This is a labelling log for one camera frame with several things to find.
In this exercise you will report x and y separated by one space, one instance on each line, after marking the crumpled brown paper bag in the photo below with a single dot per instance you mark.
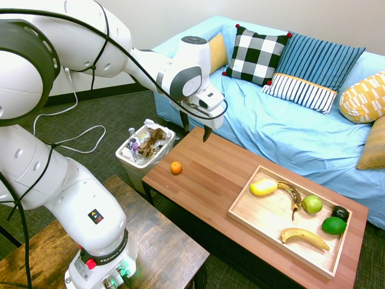
153 140

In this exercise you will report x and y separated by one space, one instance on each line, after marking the orange tangerine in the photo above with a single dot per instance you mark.
176 167

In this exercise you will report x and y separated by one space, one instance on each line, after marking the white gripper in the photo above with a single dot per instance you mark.
215 119

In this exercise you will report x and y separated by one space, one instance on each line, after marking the green apple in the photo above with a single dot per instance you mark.
312 204

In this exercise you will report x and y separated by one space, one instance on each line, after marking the green lime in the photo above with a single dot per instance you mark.
334 225

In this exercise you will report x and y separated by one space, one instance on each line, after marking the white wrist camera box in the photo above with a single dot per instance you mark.
210 97

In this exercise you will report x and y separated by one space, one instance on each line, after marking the blue striped pillow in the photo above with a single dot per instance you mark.
319 57

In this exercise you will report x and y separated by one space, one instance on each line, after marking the black white checkered pillow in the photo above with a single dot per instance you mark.
255 55

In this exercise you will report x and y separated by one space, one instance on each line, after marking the plain mustard pillow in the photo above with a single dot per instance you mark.
216 51

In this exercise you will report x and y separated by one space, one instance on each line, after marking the white plastic trash bin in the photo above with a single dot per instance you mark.
132 174

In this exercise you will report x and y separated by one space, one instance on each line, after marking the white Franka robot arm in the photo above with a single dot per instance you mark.
75 204

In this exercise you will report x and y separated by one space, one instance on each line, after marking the mustard striped pillow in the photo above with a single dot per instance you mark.
374 147

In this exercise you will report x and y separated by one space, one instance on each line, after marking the yellow white patterned bolster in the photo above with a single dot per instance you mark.
364 97

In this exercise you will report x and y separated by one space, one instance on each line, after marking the light blue couch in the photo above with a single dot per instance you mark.
285 135

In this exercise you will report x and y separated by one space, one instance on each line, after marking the reddish wooden coffee table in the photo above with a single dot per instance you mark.
210 180

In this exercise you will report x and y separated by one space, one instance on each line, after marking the light wooden tray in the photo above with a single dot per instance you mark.
264 216

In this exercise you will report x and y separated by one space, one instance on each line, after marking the yellow banana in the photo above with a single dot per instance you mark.
303 236

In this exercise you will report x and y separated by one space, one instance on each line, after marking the white navy striped pillow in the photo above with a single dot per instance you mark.
300 91

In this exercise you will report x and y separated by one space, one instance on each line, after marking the dark avocado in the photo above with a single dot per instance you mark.
340 213

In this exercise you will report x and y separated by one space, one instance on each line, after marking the clear purple-label plastic bottle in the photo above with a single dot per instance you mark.
131 137

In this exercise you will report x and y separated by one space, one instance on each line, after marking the crumpled white paper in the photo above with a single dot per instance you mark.
150 125

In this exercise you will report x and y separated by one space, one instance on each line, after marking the rustic dark wood table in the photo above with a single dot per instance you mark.
168 241

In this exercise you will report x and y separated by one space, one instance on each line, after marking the yellow lemon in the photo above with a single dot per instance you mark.
263 186

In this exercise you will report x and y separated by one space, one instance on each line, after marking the overripe brown banana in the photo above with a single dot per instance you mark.
296 195

